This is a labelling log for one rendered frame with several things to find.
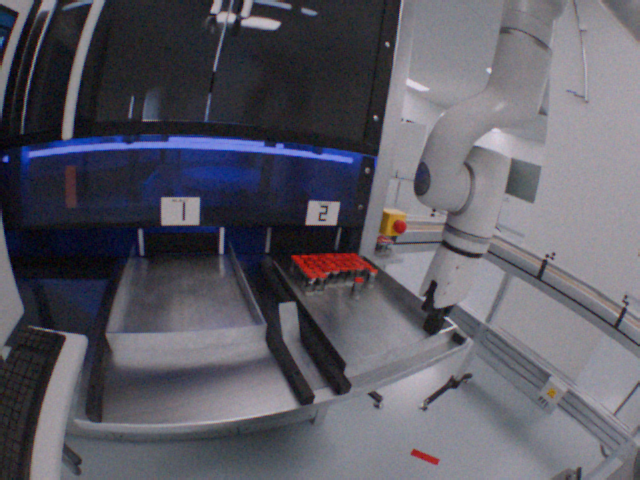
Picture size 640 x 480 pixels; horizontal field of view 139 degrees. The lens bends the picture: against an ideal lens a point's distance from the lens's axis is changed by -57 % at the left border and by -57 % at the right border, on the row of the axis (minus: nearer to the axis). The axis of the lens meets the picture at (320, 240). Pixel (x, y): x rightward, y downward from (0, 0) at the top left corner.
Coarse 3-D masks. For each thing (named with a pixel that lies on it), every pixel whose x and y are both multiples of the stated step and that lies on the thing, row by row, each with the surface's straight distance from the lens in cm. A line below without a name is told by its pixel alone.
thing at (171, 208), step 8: (168, 200) 60; (176, 200) 60; (184, 200) 60; (192, 200) 60; (168, 208) 61; (176, 208) 61; (192, 208) 61; (168, 216) 61; (176, 216) 61; (192, 216) 61; (168, 224) 62; (176, 224) 62; (184, 224) 62; (192, 224) 62
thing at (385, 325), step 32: (288, 288) 56; (384, 288) 69; (320, 320) 53; (352, 320) 54; (384, 320) 57; (416, 320) 60; (448, 320) 58; (352, 352) 47; (384, 352) 44; (416, 352) 51
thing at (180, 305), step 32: (128, 256) 67; (160, 256) 73; (192, 256) 73; (224, 256) 73; (128, 288) 61; (160, 288) 60; (192, 288) 59; (224, 288) 59; (128, 320) 52; (160, 320) 51; (192, 320) 50; (224, 320) 50; (256, 320) 49
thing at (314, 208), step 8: (312, 208) 68; (320, 208) 68; (328, 208) 69; (336, 208) 71; (312, 216) 68; (328, 216) 70; (336, 216) 71; (312, 224) 69; (320, 224) 70; (328, 224) 71
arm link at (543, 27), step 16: (512, 0) 46; (528, 0) 46; (544, 0) 46; (560, 0) 45; (512, 16) 45; (528, 16) 44; (544, 16) 46; (560, 16) 49; (528, 32) 43; (544, 32) 45
